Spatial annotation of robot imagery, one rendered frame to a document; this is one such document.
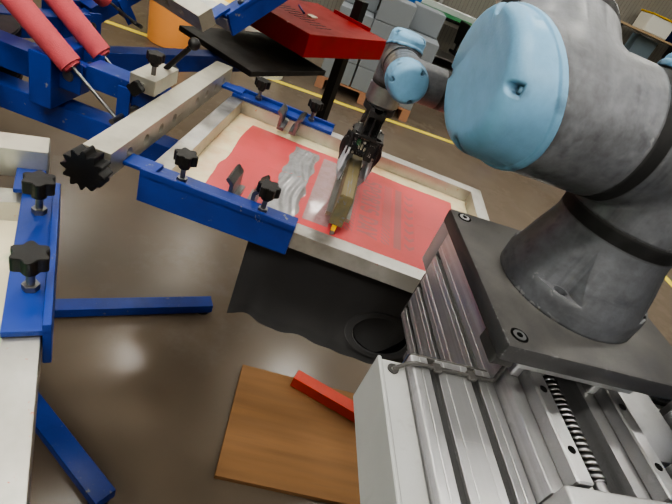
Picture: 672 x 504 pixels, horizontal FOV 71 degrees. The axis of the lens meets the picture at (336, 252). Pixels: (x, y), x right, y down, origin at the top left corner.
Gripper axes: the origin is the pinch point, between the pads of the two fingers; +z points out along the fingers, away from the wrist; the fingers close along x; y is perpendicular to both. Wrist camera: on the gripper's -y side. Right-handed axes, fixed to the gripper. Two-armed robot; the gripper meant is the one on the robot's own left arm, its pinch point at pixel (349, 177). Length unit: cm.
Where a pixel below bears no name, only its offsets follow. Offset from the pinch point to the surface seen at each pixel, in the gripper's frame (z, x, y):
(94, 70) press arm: -4, -62, 4
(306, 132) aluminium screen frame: 3.6, -14.7, -24.1
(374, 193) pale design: 4.9, 8.3, -6.4
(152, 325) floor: 101, -47, -20
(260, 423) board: 98, 4, 8
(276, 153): 5.0, -19.4, -7.6
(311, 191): 4.6, -7.4, 5.2
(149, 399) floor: 100, -34, 11
